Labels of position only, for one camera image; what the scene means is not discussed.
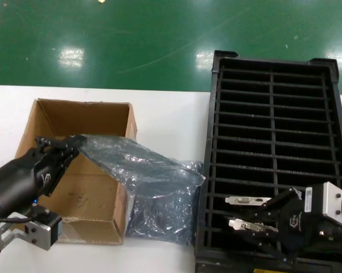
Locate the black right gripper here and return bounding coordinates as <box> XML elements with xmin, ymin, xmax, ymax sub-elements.
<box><xmin>244</xmin><ymin>186</ymin><xmax>342</xmax><ymax>259</ymax></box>

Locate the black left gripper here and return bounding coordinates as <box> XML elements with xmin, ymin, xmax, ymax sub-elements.
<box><xmin>0</xmin><ymin>134</ymin><xmax>88</xmax><ymax>221</ymax></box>

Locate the graphics card silver bracket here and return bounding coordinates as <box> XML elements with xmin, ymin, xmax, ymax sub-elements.
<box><xmin>228</xmin><ymin>217</ymin><xmax>279</xmax><ymax>233</ymax></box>

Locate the translucent antistatic bag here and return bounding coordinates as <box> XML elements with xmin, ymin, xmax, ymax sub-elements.
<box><xmin>79</xmin><ymin>133</ymin><xmax>207</xmax><ymax>197</ymax></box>

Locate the graphics card in tray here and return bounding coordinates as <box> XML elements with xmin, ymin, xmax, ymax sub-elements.
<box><xmin>225</xmin><ymin>195</ymin><xmax>273</xmax><ymax>208</ymax></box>

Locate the brown cardboard box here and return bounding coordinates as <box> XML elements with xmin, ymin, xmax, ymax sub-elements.
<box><xmin>14</xmin><ymin>98</ymin><xmax>138</xmax><ymax>245</ymax></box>

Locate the black slotted plastic container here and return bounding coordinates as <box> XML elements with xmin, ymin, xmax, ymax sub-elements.
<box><xmin>193</xmin><ymin>49</ymin><xmax>342</xmax><ymax>273</ymax></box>

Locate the flat grey antistatic bag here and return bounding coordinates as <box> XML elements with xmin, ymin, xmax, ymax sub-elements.
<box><xmin>124</xmin><ymin>160</ymin><xmax>205</xmax><ymax>247</ymax></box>

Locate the right wrist camera silver bracket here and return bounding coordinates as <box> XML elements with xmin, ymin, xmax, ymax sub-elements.
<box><xmin>303</xmin><ymin>181</ymin><xmax>342</xmax><ymax>230</ymax></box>

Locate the wrist camera silver bracket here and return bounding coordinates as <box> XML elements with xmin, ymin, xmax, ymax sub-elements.
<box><xmin>0</xmin><ymin>205</ymin><xmax>64</xmax><ymax>253</ymax></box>
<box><xmin>303</xmin><ymin>181</ymin><xmax>342</xmax><ymax>230</ymax></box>

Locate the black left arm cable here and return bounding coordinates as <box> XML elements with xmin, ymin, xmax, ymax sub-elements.
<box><xmin>0</xmin><ymin>212</ymin><xmax>38</xmax><ymax>227</ymax></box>

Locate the left wrist camera silver bracket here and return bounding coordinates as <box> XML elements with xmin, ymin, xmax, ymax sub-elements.
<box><xmin>0</xmin><ymin>205</ymin><xmax>64</xmax><ymax>253</ymax></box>

